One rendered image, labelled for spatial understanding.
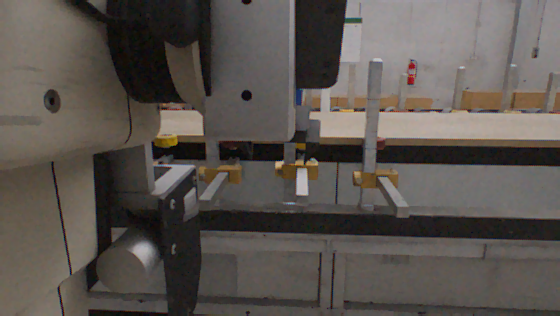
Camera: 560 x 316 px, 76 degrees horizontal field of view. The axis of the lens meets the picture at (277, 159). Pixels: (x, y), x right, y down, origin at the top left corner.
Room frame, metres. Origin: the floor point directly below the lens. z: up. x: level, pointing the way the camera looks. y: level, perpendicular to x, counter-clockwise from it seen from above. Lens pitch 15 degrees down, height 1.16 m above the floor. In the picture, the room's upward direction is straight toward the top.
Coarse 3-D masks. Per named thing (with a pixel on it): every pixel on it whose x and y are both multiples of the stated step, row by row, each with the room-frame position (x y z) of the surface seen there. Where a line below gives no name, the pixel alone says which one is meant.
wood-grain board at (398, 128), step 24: (168, 120) 1.68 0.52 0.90; (192, 120) 1.68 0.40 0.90; (336, 120) 1.68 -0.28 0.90; (360, 120) 1.68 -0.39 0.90; (384, 120) 1.68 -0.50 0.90; (408, 120) 1.68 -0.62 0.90; (432, 120) 1.68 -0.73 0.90; (456, 120) 1.68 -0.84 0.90; (480, 120) 1.68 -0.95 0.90; (504, 120) 1.68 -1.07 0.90; (528, 120) 1.68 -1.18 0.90; (552, 120) 1.68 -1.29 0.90; (336, 144) 1.29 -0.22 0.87; (360, 144) 1.28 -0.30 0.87; (408, 144) 1.27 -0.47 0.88; (432, 144) 1.27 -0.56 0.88; (456, 144) 1.26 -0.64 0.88; (480, 144) 1.26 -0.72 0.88; (504, 144) 1.25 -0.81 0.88; (528, 144) 1.24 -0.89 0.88; (552, 144) 1.24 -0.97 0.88
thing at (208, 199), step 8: (232, 160) 1.24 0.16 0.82; (216, 176) 1.05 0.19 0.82; (224, 176) 1.05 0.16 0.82; (216, 184) 0.98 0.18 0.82; (224, 184) 1.03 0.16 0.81; (208, 192) 0.91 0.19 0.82; (216, 192) 0.93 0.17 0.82; (200, 200) 0.86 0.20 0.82; (208, 200) 0.86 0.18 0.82; (216, 200) 0.92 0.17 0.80; (200, 208) 0.86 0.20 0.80; (208, 208) 0.86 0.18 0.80
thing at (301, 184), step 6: (300, 156) 1.23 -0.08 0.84; (300, 168) 1.08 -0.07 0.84; (306, 168) 1.08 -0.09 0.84; (300, 174) 1.01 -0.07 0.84; (306, 174) 1.01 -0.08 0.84; (300, 180) 0.96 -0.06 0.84; (306, 180) 0.96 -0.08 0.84; (300, 186) 0.91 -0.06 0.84; (306, 186) 0.91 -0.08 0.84; (300, 192) 0.86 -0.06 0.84; (306, 192) 0.86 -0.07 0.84; (300, 198) 0.84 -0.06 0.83; (306, 198) 0.84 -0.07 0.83; (300, 204) 0.84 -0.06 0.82; (306, 204) 0.84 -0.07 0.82
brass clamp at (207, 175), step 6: (204, 168) 1.11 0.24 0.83; (210, 168) 1.11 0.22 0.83; (222, 168) 1.11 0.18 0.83; (228, 168) 1.11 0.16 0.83; (234, 168) 1.11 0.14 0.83; (240, 168) 1.12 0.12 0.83; (198, 174) 1.11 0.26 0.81; (204, 174) 1.11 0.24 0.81; (210, 174) 1.10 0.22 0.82; (216, 174) 1.10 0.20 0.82; (234, 174) 1.10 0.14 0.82; (240, 174) 1.12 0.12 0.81; (204, 180) 1.11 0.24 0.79; (210, 180) 1.10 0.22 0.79; (234, 180) 1.10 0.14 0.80; (240, 180) 1.11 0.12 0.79
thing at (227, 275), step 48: (192, 144) 1.34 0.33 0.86; (240, 192) 1.33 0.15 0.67; (336, 192) 1.31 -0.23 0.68; (432, 192) 1.28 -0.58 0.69; (480, 192) 1.27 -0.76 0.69; (528, 192) 1.25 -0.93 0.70; (96, 288) 1.40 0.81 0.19; (144, 288) 1.39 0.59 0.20; (240, 288) 1.36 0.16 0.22; (288, 288) 1.35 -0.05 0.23; (336, 288) 1.30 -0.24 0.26; (384, 288) 1.32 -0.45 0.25; (432, 288) 1.31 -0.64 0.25; (480, 288) 1.29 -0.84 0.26; (528, 288) 1.28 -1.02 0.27
